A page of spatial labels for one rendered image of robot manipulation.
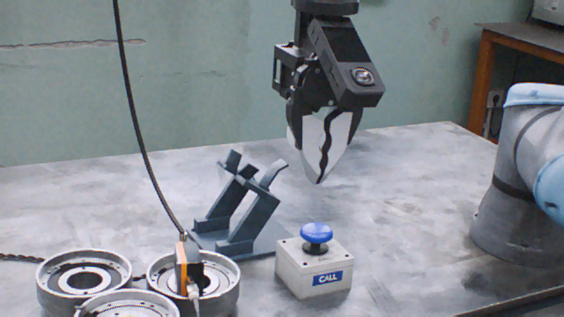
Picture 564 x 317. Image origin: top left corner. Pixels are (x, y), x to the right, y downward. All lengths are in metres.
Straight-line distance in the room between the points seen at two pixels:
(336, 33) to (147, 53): 1.71
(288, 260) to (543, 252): 0.35
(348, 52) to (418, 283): 0.32
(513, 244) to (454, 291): 0.13
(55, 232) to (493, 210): 0.59
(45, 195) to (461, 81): 2.29
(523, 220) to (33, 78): 1.73
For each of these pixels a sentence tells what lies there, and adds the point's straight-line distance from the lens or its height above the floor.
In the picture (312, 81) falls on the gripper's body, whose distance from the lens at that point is 0.75.
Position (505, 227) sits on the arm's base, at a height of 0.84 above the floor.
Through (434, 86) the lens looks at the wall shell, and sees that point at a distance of 3.01.
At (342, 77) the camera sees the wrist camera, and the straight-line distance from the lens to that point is 0.69.
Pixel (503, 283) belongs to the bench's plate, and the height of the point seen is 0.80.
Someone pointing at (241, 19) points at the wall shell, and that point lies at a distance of 2.49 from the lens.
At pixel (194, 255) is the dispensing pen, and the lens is 0.77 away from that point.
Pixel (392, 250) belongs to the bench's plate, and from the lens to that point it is 0.96.
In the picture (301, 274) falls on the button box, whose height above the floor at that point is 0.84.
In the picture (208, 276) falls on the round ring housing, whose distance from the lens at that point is 0.81.
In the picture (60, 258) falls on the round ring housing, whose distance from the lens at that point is 0.85.
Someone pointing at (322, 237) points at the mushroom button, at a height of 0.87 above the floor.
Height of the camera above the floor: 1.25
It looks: 21 degrees down
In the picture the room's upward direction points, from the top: 4 degrees clockwise
